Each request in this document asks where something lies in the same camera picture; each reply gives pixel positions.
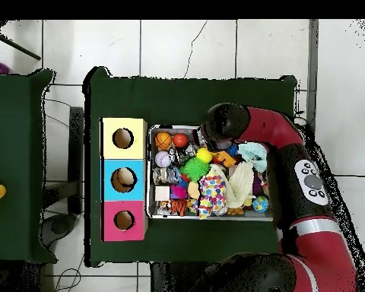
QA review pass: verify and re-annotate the polka dot paper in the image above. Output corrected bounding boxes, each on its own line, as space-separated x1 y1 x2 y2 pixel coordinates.
197 172 227 220

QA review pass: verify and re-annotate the clear mesh bin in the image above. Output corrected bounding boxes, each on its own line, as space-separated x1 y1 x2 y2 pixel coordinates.
147 124 275 221

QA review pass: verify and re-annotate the green spiky ball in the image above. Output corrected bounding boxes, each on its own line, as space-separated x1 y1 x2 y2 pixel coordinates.
179 157 211 183

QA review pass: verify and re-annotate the white baseball toy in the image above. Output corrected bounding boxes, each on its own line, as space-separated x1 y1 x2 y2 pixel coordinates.
154 151 173 169

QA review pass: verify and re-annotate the red orange ball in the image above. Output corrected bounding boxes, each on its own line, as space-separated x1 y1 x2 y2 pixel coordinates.
173 132 189 148

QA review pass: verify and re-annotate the yellow smiley ball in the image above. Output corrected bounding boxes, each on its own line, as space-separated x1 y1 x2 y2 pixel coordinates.
195 147 213 163

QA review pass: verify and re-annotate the orange basketball toy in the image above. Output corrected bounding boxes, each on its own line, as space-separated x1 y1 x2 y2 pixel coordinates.
154 131 173 151

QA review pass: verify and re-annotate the orange toy brick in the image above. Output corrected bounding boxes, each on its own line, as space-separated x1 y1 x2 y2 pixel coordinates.
214 150 237 168

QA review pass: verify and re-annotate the tiger plush toy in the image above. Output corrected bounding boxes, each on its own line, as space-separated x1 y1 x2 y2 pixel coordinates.
169 198 189 217

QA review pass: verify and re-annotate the cream waffle cloth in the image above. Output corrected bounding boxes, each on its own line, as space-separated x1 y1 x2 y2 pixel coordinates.
211 160 256 209

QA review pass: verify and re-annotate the mint green cloth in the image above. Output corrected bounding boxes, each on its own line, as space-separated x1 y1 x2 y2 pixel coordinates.
237 141 268 173

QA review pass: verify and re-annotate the dark green table cloth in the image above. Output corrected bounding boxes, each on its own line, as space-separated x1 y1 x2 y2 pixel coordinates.
83 65 299 268

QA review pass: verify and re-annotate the black floor stand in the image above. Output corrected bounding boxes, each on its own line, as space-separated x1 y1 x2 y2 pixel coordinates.
42 106 84 247

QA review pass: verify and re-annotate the side table green cloth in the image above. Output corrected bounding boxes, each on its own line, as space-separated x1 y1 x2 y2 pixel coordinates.
0 68 57 264

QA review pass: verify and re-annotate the black tripod leg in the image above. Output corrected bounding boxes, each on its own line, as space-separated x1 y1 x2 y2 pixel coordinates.
0 20 42 61

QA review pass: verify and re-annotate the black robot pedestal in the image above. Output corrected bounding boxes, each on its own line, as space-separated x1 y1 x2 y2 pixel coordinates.
150 262 192 292

